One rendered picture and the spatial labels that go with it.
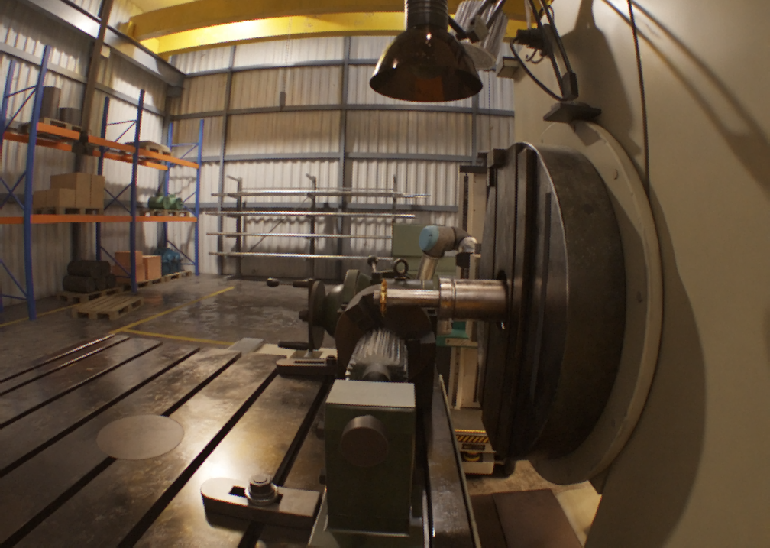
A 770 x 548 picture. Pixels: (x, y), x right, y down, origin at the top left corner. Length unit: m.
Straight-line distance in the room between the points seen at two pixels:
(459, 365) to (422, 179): 8.16
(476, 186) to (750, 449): 2.13
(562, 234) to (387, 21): 9.02
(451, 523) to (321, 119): 10.48
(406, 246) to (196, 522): 5.93
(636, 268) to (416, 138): 10.03
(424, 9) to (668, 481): 0.63
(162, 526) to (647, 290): 0.70
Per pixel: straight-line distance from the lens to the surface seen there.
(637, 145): 0.55
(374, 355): 0.57
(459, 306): 0.69
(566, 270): 0.48
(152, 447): 0.84
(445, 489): 0.70
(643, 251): 0.48
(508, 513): 1.27
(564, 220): 0.50
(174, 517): 0.66
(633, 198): 0.50
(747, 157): 0.40
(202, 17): 9.45
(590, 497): 1.42
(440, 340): 2.17
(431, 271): 1.97
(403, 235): 6.33
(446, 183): 10.31
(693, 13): 0.48
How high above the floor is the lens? 1.42
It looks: 5 degrees down
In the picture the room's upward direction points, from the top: 2 degrees clockwise
